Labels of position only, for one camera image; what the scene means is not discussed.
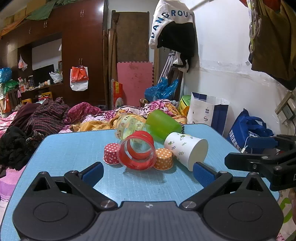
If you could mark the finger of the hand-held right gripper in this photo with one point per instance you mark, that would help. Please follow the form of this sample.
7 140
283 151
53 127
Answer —
245 161
263 142

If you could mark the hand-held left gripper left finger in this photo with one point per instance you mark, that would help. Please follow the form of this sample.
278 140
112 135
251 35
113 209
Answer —
92 174

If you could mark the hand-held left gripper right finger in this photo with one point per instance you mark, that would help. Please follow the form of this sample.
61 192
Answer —
204 174

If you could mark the white leaf print paper cup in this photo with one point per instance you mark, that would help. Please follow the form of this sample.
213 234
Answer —
180 146

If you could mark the red banded clear cup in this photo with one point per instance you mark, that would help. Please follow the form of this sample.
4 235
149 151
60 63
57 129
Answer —
148 139

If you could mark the red polka dot paper cup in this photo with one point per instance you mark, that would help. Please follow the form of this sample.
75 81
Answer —
111 153

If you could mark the orange polka dot paper cup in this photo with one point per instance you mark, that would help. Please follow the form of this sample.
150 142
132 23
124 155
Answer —
164 160

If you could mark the dark polka dot paper cup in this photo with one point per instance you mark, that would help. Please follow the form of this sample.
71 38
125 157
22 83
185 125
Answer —
183 128

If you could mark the clear yellow print cup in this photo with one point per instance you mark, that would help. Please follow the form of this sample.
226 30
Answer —
128 124

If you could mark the green plastic cup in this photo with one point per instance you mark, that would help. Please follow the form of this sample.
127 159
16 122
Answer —
161 124

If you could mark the blue tote bag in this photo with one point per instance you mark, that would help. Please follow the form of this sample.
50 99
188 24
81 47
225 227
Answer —
242 129

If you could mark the floral blanket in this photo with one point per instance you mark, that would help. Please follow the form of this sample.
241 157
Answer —
92 115

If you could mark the white and blue paper bag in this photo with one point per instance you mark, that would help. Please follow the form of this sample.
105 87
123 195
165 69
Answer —
201 111

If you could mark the green box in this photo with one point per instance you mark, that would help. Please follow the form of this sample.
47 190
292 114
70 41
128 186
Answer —
185 104

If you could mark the black cloth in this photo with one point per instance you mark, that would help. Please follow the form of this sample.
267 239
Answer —
13 148

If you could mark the pink striped bed sheet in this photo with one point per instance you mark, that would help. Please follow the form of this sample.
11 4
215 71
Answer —
9 185

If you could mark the orange printed sack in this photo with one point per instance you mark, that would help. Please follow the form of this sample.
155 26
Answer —
117 92

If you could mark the orange and white plastic bag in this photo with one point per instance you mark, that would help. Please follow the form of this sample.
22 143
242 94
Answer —
79 78

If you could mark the pink foam mat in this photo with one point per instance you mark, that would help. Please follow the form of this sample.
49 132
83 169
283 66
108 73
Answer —
134 85

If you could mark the brown hanging garment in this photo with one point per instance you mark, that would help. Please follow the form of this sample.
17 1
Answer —
275 41

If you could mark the black television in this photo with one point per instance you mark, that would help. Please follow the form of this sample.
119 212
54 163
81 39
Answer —
44 73

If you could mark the metal crutch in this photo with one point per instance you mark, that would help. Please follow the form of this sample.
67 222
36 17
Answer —
165 68

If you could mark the white plastic hangers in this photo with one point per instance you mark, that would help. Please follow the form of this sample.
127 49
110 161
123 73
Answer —
254 25

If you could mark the dark wooden wardrobe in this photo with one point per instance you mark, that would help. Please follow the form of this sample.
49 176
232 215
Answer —
90 46

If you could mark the small white red plastic bag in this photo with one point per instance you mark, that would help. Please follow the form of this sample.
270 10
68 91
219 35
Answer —
22 63

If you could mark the light blue plastic bag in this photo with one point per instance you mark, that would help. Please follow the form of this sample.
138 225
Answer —
5 75

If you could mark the black hanging garment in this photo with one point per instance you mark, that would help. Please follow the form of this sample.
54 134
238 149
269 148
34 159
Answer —
178 37

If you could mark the wooden board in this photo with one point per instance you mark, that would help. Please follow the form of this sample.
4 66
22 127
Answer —
131 34

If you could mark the white hooded garment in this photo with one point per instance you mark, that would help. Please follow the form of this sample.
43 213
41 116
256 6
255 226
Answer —
161 14

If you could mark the green cloth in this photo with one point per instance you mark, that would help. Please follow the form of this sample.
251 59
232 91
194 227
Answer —
41 10

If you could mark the wall socket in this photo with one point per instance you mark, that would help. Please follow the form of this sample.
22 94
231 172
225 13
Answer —
283 107

